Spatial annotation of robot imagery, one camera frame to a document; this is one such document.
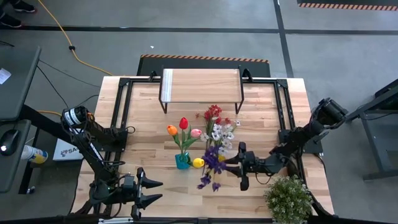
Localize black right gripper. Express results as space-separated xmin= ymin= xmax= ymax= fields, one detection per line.
xmin=224 ymin=141 xmax=273 ymax=192

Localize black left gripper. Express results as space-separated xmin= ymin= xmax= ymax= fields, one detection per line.
xmin=119 ymin=167 xmax=164 ymax=221

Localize purple artificial flower bunch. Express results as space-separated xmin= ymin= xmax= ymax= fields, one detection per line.
xmin=196 ymin=144 xmax=229 ymax=192

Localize white artificial flower bunch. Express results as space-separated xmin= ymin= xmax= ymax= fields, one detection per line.
xmin=200 ymin=119 xmax=242 ymax=156

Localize yellow artificial tulip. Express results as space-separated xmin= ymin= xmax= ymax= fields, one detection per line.
xmin=186 ymin=157 xmax=205 ymax=169

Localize teal glass vase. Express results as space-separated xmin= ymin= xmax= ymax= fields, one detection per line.
xmin=174 ymin=152 xmax=191 ymax=170

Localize pink artificial tulip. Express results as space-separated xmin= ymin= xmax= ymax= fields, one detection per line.
xmin=182 ymin=128 xmax=203 ymax=158

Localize red artificial flower bunch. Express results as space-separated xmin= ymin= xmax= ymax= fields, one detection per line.
xmin=195 ymin=105 xmax=233 ymax=150

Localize orange artificial tulip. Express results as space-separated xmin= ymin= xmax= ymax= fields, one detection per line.
xmin=166 ymin=124 xmax=186 ymax=159

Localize red artificial tulip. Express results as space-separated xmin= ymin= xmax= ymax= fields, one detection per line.
xmin=178 ymin=117 xmax=189 ymax=159

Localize wooden shelf black metal legs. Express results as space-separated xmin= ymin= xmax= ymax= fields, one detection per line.
xmin=157 ymin=65 xmax=246 ymax=115

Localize silver metal bar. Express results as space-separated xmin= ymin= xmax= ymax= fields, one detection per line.
xmin=98 ymin=217 xmax=133 ymax=224

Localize green bush with white blossoms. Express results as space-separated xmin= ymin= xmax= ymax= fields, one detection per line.
xmin=264 ymin=175 xmax=313 ymax=224

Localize white printed box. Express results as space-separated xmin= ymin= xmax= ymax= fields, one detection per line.
xmin=52 ymin=138 xmax=84 ymax=162

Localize white and yellow spray can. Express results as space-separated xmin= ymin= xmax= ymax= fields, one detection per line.
xmin=20 ymin=144 xmax=49 ymax=165

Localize black mat with hazard stripe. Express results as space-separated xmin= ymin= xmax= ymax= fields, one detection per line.
xmin=297 ymin=0 xmax=398 ymax=12
xmin=136 ymin=54 xmax=271 ymax=78

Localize black desk support beam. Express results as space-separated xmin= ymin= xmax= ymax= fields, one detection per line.
xmin=18 ymin=105 xmax=75 ymax=147

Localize black mouse tray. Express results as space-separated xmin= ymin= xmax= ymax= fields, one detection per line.
xmin=0 ymin=119 xmax=32 ymax=194

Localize grey metal table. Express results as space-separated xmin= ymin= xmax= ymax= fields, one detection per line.
xmin=343 ymin=79 xmax=398 ymax=181

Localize black computer mouse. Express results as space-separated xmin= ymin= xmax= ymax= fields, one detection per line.
xmin=0 ymin=129 xmax=21 ymax=156

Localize grey desk top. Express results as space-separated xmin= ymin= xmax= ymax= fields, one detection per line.
xmin=0 ymin=46 xmax=42 ymax=122

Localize white paper sheet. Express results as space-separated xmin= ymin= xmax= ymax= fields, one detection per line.
xmin=0 ymin=67 xmax=12 ymax=85

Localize person's shoe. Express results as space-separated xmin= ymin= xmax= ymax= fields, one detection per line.
xmin=0 ymin=12 xmax=23 ymax=29
xmin=12 ymin=0 xmax=37 ymax=14

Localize thin black floor cable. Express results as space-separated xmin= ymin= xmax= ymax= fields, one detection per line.
xmin=39 ymin=60 xmax=101 ymax=89
xmin=36 ymin=65 xmax=100 ymax=111

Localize yellow floor cable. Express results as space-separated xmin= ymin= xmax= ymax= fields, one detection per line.
xmin=37 ymin=0 xmax=114 ymax=118

